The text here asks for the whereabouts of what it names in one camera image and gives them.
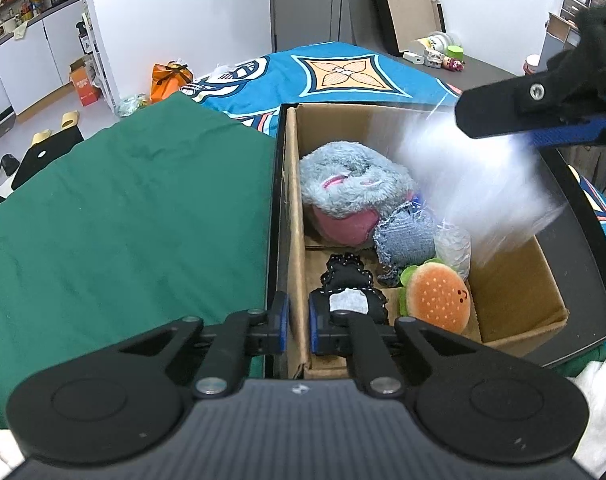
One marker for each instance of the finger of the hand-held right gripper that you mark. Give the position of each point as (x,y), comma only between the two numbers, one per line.
(503,105)

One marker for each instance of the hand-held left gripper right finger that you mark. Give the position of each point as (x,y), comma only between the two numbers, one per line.
(313,325)

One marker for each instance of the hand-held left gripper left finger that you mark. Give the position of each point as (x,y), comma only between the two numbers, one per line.
(282,317)

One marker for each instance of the black lace-trimmed pouch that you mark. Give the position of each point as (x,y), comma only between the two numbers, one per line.
(348,275)

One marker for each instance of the frayed denim pouch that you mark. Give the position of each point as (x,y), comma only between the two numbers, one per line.
(408,240)

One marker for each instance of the plush burger toy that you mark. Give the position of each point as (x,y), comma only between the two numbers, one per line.
(438,295)

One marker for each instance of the black tray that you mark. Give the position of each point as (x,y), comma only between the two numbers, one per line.
(588,260)

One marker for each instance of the grey desk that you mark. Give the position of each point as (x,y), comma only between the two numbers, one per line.
(558,35)

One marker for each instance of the red basket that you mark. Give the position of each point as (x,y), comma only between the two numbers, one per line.
(533,71)

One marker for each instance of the white cup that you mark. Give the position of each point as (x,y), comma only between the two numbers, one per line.
(532,60)

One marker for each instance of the small toy figures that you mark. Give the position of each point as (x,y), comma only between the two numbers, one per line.
(445,62)

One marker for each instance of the green hexagonal container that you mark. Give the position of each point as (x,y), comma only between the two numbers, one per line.
(454,51)

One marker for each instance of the white charger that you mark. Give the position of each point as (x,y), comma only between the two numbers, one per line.
(414,58)

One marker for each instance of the blue printed carton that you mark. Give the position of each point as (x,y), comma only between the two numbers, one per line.
(418,202)

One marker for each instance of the leaning wooden board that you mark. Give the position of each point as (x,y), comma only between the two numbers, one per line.
(408,5)

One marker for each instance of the grey and pink plush toy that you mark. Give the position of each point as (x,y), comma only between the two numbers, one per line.
(353,175)

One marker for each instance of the green cloth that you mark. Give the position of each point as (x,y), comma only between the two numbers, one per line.
(133,210)

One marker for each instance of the grey wardrobe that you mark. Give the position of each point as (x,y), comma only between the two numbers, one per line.
(308,5)

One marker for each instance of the blue patterned blanket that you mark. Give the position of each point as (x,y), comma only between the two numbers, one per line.
(283,75)

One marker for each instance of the white plastic bag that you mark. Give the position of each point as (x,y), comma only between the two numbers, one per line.
(224,71)

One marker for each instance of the orange gift bag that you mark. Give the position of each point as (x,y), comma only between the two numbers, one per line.
(165,85)

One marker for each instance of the greenish plastic bag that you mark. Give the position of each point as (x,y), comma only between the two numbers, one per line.
(130,105)

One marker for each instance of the beige slipper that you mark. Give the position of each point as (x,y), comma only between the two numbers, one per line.
(40,138)
(69,120)

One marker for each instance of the orange cardboard box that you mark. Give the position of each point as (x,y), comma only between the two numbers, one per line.
(85,90)

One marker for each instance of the spray bottle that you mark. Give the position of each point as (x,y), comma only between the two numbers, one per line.
(84,39)

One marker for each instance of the white kitchen cabinets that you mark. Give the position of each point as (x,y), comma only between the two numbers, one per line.
(38,60)

